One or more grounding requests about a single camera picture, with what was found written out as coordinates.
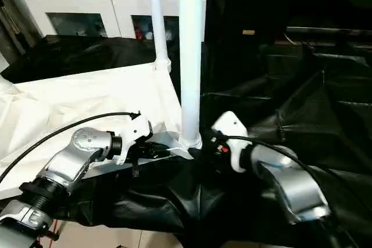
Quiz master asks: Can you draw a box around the white plastic table top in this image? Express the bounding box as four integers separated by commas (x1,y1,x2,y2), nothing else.
0,62,203,199

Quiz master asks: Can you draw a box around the white plastic table leg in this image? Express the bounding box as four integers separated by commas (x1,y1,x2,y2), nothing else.
177,0,205,149
0,77,17,93
145,0,172,73

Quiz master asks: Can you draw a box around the black plastic mat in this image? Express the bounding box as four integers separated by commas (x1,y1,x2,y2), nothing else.
0,30,372,248

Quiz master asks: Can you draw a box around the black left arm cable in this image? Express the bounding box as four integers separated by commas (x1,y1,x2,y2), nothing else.
0,112,141,185

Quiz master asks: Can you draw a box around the red floor cable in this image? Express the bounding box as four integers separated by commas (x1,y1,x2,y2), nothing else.
44,219,59,243

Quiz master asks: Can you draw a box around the black bench with silver rail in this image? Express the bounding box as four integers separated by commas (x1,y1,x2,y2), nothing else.
285,26,372,63

